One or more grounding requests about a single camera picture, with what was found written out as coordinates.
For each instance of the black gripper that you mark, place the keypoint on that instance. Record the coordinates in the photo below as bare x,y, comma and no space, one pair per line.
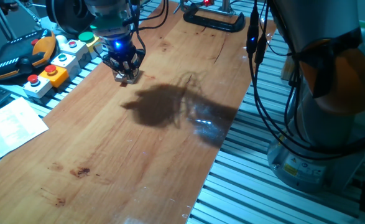
120,53

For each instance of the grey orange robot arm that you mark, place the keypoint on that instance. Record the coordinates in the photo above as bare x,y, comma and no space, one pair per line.
319,18

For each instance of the green wrist adapter flange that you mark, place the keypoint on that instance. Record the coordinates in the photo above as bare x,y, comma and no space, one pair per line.
107,24

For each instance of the yellow box green mushroom button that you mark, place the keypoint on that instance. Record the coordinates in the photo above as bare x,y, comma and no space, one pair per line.
87,37

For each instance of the grey box small red button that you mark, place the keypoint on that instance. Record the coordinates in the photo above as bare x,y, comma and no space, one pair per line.
76,49

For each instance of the grey box green button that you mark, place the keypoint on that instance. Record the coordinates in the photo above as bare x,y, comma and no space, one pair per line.
67,63

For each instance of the yellow box red button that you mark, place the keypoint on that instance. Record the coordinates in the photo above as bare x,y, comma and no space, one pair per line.
56,77

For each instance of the white round object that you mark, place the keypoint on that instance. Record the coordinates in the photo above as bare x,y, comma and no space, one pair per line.
61,40

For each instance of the black filament spool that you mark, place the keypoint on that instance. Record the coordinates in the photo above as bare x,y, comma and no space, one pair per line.
67,15

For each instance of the orange wooden board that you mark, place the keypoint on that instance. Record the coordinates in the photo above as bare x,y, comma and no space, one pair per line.
107,155

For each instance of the black clamp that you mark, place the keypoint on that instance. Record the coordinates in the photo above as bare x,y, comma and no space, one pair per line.
213,25

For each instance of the black orange teach pendant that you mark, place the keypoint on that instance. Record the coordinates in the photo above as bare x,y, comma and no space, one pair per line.
14,59

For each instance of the white paper sheets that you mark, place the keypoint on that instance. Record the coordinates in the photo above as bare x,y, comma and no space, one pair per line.
11,127

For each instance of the grey metal frame bar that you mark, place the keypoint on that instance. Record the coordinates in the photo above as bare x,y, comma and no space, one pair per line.
2,18

